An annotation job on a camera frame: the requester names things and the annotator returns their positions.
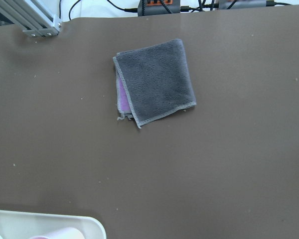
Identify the orange power strip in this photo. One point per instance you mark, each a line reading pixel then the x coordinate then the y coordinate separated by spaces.
pixel 154 7

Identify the pink cup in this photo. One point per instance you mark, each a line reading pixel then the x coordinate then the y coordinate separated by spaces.
pixel 63 233

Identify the cream rectangular tray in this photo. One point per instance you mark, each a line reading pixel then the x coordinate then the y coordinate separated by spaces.
pixel 24 225

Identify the aluminium frame post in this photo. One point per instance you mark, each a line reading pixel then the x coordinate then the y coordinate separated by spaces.
pixel 32 16

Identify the grey folded cloth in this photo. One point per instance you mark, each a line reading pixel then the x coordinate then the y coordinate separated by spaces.
pixel 153 82

